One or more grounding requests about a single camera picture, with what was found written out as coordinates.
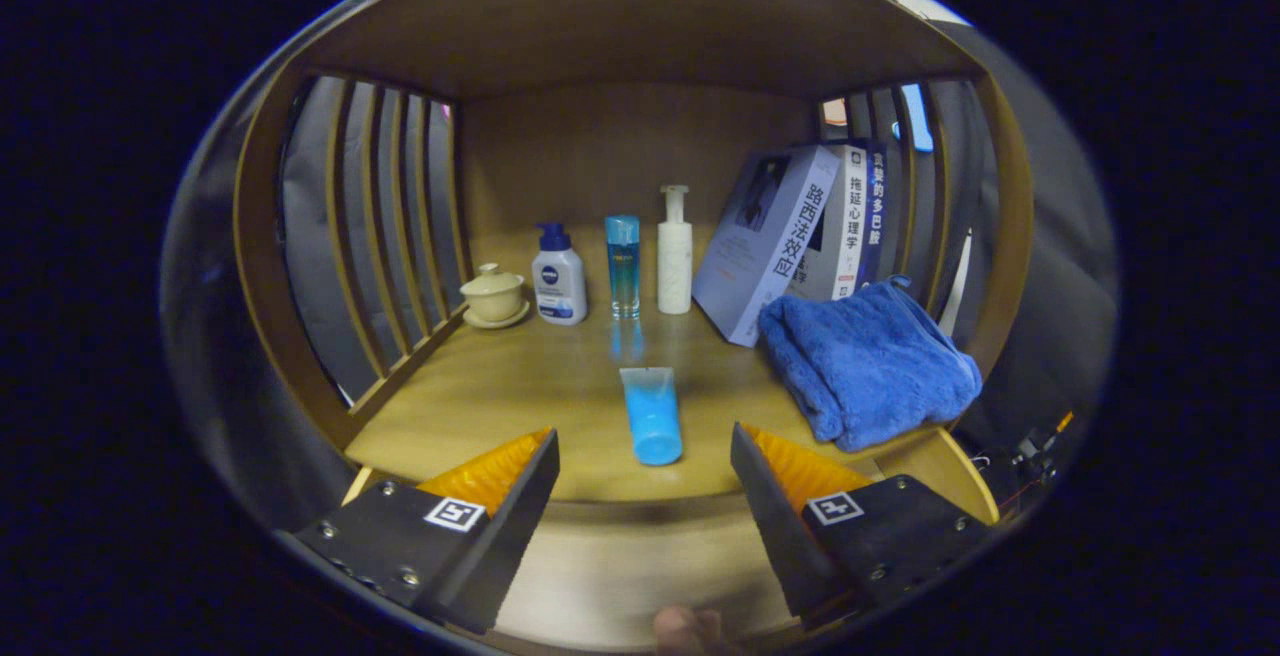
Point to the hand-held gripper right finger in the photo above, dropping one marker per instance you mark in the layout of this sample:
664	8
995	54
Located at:
770	526

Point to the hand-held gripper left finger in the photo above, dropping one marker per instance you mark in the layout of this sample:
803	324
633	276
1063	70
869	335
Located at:
520	526

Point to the blue squeeze tube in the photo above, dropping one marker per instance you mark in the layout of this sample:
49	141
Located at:
652	416

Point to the wooden countertop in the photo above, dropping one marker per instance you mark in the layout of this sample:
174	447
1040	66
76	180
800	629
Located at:
520	406

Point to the wooden cabinet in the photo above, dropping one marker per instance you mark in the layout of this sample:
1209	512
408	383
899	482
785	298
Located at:
620	16

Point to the folded blue towel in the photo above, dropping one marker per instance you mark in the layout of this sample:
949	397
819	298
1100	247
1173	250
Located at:
870	366

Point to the beige lidded tea cup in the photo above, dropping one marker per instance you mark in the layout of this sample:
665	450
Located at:
493	294

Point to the white bottle with blue cap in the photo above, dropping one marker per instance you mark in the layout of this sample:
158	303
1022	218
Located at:
558	281

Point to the black equipment with orange clip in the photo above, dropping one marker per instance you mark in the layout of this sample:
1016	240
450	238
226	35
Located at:
1030	456

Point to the white pump bottle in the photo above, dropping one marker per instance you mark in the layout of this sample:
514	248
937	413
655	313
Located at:
674	261

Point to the clear teal bottle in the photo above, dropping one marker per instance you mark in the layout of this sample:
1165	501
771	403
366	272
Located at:
622	261

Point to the pale blue book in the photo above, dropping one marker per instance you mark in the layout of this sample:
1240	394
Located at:
765	236

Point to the white spine book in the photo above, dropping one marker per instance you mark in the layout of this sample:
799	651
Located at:
845	226

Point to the dark blue book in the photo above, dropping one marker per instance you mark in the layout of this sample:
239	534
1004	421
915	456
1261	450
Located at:
875	206

